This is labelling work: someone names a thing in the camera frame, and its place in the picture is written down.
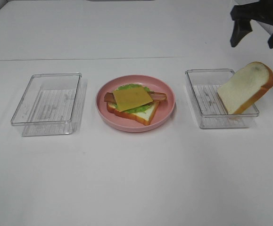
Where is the yellow cheese slice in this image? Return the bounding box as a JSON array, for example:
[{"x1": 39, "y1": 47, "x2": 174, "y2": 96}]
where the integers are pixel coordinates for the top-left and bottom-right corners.
[{"x1": 113, "y1": 87, "x2": 153, "y2": 112}]

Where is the bread slice right tray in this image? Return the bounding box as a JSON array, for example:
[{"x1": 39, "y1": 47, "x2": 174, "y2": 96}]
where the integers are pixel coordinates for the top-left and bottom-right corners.
[{"x1": 217, "y1": 62, "x2": 273, "y2": 114}]

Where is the clear plastic tray left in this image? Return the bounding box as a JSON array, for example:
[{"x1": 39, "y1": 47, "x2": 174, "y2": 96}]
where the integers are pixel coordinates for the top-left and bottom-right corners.
[{"x1": 10, "y1": 73, "x2": 87, "y2": 137}]

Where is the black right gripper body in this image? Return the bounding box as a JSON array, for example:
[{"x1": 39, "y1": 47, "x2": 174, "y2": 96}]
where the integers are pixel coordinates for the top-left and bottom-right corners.
[{"x1": 230, "y1": 0, "x2": 273, "y2": 25}]

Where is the green lettuce leaf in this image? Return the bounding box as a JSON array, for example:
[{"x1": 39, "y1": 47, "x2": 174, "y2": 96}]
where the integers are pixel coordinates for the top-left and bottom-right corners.
[{"x1": 113, "y1": 84, "x2": 153, "y2": 113}]

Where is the pink round plate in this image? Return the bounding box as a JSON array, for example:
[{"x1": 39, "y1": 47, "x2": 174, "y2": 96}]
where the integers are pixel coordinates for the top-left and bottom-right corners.
[{"x1": 96, "y1": 75, "x2": 175, "y2": 132}]

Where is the clear plastic tray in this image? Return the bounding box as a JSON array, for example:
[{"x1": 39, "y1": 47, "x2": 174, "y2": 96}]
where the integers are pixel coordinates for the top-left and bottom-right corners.
[
  {"x1": 10, "y1": 73, "x2": 87, "y2": 137},
  {"x1": 185, "y1": 69, "x2": 259, "y2": 129}
]

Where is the bacon strip tray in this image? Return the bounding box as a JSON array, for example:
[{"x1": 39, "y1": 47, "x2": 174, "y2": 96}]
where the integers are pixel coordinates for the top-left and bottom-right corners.
[
  {"x1": 104, "y1": 92, "x2": 116, "y2": 104},
  {"x1": 148, "y1": 91, "x2": 167, "y2": 102}
]

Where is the clear plastic tray right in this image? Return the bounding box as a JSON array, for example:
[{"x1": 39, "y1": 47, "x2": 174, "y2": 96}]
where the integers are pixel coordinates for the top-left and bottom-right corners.
[{"x1": 185, "y1": 69, "x2": 259, "y2": 129}]

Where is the bread slice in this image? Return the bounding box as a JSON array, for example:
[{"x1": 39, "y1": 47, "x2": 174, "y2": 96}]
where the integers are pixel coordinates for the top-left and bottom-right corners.
[{"x1": 107, "y1": 102, "x2": 160, "y2": 126}]

